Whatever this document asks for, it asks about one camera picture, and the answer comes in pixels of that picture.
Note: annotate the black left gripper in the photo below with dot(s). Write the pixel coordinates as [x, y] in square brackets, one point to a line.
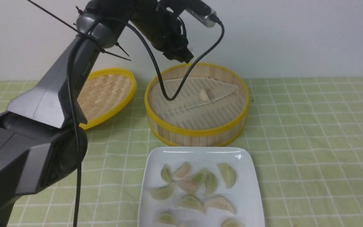
[162, 30]

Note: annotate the white dumpling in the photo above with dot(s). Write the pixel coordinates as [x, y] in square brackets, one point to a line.
[203, 95]

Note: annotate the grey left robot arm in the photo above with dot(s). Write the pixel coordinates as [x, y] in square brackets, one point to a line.
[41, 142]

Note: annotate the white square plate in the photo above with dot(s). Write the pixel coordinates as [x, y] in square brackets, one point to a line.
[244, 195]

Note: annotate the yellow rimmed bamboo steamer lid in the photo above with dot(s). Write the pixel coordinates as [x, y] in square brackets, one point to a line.
[105, 93]

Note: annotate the beige steamer liner cloth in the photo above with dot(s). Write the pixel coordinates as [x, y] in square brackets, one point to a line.
[187, 111]

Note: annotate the yellow rimmed bamboo steamer basket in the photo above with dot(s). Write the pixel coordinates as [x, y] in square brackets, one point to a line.
[221, 136]

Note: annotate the pink dumpling top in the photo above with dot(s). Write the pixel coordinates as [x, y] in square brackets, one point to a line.
[182, 171]

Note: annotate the pink dumpling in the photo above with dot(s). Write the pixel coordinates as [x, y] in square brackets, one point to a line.
[188, 186]
[182, 171]

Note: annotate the small green dumpling top left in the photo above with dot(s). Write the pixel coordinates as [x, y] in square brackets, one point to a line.
[165, 174]

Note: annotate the green dumpling top centre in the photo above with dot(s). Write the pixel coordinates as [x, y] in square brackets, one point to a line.
[198, 178]

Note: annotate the green dumpling centre right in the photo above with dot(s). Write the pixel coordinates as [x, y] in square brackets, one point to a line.
[210, 183]

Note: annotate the green dumpling top right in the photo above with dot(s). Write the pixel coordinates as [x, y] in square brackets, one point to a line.
[228, 174]

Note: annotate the pink dumpling centre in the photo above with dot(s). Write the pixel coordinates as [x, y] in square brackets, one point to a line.
[188, 186]

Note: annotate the green dumpling lower centre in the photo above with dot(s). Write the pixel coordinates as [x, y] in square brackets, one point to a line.
[191, 202]

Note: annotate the pale dumpling lower right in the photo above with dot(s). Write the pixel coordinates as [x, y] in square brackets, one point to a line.
[221, 203]

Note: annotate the green checked tablecloth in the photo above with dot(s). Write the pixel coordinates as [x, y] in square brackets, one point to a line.
[305, 137]

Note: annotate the green dumpling bottom right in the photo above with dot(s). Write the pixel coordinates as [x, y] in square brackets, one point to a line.
[231, 223]

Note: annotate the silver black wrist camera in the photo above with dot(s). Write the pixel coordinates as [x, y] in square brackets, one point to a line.
[196, 8]

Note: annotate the black cable tie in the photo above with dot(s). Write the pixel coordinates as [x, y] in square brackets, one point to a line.
[83, 35]

